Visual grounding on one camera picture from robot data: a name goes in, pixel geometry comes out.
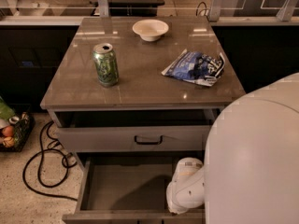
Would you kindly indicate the blue chip bag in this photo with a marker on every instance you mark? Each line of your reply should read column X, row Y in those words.
column 196, row 67

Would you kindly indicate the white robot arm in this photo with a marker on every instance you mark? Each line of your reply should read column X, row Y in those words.
column 250, row 172

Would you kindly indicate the white bowl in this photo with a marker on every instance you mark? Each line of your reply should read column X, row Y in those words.
column 150, row 30

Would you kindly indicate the grey drawer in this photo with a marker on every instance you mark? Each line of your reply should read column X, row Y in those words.
column 129, row 188
column 138, row 130

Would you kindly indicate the orange fruit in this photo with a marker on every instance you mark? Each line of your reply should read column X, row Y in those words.
column 8, row 131

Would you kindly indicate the grey drawer cabinet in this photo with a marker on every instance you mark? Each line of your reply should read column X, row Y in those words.
column 141, row 86

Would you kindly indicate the green bag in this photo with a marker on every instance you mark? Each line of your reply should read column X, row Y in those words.
column 6, row 112

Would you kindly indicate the grey top drawer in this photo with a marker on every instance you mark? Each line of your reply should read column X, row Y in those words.
column 138, row 130

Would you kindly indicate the black wire fruit basket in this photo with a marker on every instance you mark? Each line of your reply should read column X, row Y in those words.
column 23, row 125

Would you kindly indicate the green soda can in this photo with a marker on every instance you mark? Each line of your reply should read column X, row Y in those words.
column 106, row 66

